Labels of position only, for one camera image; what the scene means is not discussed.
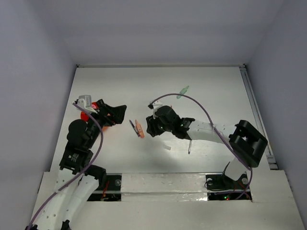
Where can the purple gel pen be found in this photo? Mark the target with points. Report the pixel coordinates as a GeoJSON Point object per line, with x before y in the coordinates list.
{"type": "Point", "coordinates": [134, 128]}

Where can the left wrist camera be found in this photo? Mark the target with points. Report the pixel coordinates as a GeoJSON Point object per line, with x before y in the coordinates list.
{"type": "Point", "coordinates": [84, 104]}

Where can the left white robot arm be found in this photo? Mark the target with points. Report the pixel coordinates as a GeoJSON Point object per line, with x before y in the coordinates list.
{"type": "Point", "coordinates": [78, 177]}

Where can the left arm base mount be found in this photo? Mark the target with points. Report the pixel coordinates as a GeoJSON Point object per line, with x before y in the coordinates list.
{"type": "Point", "coordinates": [110, 191]}

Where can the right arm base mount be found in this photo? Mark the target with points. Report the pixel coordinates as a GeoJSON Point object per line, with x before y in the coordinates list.
{"type": "Point", "coordinates": [222, 188]}

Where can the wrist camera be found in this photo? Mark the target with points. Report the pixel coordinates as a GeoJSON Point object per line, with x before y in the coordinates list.
{"type": "Point", "coordinates": [84, 104]}
{"type": "Point", "coordinates": [156, 105]}

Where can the blue ballpoint pen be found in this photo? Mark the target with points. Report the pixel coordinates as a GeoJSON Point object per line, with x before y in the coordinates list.
{"type": "Point", "coordinates": [189, 149]}

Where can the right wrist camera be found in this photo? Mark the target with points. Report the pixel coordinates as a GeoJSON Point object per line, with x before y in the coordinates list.
{"type": "Point", "coordinates": [156, 105]}

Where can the orange pen holder cup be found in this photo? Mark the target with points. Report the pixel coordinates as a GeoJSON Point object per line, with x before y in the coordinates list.
{"type": "Point", "coordinates": [86, 118]}

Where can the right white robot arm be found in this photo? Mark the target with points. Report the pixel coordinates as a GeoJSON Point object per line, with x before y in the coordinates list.
{"type": "Point", "coordinates": [246, 142]}

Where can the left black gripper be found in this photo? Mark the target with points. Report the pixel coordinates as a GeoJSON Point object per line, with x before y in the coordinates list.
{"type": "Point", "coordinates": [116, 113]}

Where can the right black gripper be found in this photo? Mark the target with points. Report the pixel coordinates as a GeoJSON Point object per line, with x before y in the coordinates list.
{"type": "Point", "coordinates": [152, 128]}

